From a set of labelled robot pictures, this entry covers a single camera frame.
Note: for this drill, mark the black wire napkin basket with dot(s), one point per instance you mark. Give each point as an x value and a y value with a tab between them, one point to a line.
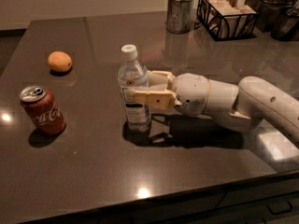
226	19

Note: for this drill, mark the red Coca-Cola can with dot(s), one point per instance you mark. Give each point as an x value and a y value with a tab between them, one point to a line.
40	105

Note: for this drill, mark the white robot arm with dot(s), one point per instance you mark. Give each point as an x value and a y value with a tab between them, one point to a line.
241	107

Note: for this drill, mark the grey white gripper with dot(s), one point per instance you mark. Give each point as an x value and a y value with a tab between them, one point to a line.
192	92

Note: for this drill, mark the black drawer handle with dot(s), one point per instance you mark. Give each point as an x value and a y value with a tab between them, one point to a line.
280	208

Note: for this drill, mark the clear plastic water bottle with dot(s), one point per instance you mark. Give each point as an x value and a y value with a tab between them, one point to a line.
133	75

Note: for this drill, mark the dark snack container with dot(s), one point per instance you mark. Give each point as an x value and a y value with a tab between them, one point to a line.
268	11

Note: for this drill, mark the orange fruit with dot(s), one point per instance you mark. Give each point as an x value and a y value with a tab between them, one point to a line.
60	61

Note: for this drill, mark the metal cup with stirrers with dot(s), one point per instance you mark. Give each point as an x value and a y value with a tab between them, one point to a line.
178	19

